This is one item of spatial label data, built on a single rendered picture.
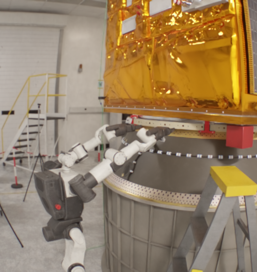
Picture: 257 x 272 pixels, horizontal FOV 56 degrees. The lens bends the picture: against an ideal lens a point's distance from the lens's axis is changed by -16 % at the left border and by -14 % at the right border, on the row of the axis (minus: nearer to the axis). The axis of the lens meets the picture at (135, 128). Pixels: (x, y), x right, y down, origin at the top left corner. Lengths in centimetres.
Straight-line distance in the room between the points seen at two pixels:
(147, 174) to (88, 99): 815
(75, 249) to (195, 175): 101
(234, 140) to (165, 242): 93
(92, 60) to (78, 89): 122
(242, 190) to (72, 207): 105
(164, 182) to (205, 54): 95
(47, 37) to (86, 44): 164
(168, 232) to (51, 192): 92
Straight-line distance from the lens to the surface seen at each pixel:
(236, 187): 114
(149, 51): 239
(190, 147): 203
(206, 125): 199
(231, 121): 171
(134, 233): 226
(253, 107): 176
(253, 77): 169
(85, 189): 155
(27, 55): 951
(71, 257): 197
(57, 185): 165
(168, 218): 200
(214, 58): 177
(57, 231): 181
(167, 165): 205
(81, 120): 1003
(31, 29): 977
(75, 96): 993
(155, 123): 218
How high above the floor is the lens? 184
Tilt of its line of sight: 5 degrees down
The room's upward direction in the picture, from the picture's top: 1 degrees clockwise
